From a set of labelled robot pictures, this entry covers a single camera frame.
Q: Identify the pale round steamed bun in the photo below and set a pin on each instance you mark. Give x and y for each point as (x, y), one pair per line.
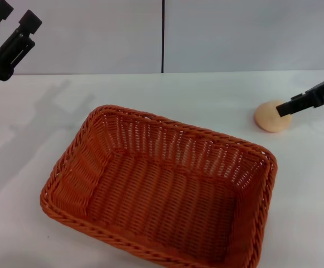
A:
(267, 120)

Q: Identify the black vertical wall strip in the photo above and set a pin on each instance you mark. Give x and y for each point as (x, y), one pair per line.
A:
(163, 36)

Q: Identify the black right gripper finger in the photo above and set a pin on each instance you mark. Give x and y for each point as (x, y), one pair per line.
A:
(309, 97)

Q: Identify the orange woven plastic basket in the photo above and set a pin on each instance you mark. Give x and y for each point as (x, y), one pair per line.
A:
(161, 201)

